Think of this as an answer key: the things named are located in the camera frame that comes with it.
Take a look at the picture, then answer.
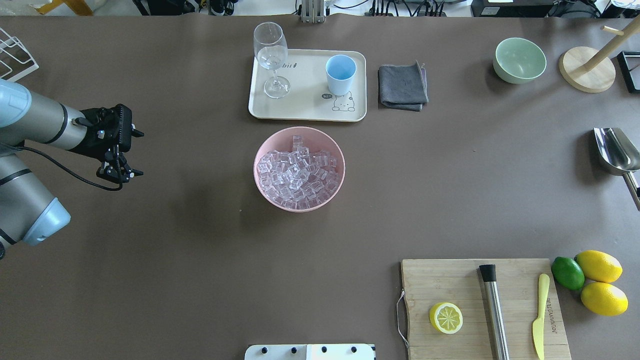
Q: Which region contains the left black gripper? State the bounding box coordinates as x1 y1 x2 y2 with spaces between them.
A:
74 104 145 183

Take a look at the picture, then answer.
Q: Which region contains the pink bowl of ice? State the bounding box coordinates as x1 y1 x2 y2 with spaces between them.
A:
253 126 346 213

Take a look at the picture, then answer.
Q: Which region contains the stainless steel ice scoop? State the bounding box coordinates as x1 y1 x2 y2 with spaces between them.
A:
593 127 640 209

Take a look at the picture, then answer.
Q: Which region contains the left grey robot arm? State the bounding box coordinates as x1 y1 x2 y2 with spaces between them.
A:
0 79 144 255

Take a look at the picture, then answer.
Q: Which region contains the light blue plastic cup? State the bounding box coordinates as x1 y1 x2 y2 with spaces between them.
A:
325 54 358 96

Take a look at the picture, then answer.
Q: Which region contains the clear wine glass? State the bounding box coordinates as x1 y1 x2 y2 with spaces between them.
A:
253 22 290 99

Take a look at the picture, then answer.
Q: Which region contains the cream rabbit serving tray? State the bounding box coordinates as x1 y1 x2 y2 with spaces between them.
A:
247 48 368 122

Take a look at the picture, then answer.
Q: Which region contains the grey folded cloth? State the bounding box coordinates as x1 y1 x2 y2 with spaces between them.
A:
378 61 429 112

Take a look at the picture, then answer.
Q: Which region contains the bamboo cutting board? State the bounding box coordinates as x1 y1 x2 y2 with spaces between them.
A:
400 259 552 360

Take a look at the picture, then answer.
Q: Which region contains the half lemon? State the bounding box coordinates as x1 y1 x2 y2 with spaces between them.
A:
429 301 464 335

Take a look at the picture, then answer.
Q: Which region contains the steel muddler black tip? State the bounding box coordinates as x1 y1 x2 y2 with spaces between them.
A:
478 264 510 360

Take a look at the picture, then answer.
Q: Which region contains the pale green bowl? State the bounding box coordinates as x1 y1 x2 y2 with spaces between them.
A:
493 38 547 85

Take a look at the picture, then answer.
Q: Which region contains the yellow plastic knife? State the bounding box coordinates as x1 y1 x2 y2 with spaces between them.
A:
532 273 550 360

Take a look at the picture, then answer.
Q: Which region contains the green lime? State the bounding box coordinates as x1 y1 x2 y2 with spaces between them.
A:
551 256 586 291

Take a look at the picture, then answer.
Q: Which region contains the wooden mug tree stand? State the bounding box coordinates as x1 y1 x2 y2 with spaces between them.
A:
558 17 640 94

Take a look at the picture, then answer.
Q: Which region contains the upper yellow lemon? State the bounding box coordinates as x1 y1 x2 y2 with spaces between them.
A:
574 249 623 284

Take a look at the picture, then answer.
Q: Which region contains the yellow lemon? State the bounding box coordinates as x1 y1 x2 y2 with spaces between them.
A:
574 249 623 284
580 282 629 317

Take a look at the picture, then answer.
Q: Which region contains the lower yellow lemon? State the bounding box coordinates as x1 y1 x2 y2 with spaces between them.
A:
580 282 629 317

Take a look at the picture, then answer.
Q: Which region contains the white wire cup rack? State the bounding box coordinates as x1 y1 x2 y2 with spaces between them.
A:
0 28 40 82

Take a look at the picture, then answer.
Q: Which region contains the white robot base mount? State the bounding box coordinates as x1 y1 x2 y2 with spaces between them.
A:
244 342 377 360

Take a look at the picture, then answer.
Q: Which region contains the black frame tray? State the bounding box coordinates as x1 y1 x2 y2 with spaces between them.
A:
616 51 640 94

